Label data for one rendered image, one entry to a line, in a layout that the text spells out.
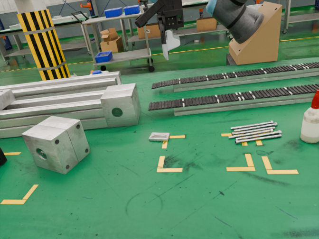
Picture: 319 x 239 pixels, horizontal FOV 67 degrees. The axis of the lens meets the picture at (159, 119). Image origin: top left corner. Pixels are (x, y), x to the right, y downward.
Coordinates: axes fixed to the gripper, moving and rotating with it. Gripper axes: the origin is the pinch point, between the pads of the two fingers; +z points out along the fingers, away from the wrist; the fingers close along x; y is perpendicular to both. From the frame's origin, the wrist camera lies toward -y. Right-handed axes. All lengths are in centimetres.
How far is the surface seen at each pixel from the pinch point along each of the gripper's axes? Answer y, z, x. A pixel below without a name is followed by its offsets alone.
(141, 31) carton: -74, 47, 474
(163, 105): -1.6, 10.6, -19.3
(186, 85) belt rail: 6.1, 11.7, -1.4
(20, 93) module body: -55, 6, -5
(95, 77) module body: -28.0, 5.7, 2.5
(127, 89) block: -11.3, 4.6, -18.6
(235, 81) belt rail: 23.7, 12.5, -0.6
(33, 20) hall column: -193, -12, 268
